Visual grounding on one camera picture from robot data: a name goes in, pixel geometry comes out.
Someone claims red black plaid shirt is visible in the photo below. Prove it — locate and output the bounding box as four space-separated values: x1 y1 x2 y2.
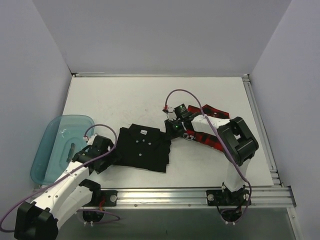
182 104 230 152

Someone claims black long sleeve shirt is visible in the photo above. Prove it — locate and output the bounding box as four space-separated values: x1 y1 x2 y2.
115 124 171 173

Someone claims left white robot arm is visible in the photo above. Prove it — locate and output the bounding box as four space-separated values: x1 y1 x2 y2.
14 134 121 240

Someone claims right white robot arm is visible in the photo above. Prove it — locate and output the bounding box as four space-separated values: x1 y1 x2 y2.
163 104 259 205

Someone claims translucent blue plastic bin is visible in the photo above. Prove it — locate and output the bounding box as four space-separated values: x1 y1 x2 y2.
30 114 95 185

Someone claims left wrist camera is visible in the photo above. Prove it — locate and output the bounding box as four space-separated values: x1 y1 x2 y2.
83 133 98 146

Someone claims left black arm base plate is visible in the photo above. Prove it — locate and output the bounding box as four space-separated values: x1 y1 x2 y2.
98 189 118 207

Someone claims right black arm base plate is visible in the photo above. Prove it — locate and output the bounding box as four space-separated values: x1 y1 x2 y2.
206 187 252 207

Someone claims back aluminium table rail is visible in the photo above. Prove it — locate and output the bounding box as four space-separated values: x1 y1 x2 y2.
72 72 250 79

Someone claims aluminium table rail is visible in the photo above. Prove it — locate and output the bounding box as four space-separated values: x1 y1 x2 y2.
72 72 250 79
27 187 297 210
242 74 284 187

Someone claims right aluminium table rail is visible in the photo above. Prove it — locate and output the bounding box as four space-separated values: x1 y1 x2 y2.
242 74 284 187

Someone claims front aluminium table rail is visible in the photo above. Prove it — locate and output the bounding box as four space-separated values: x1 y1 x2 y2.
27 187 297 210

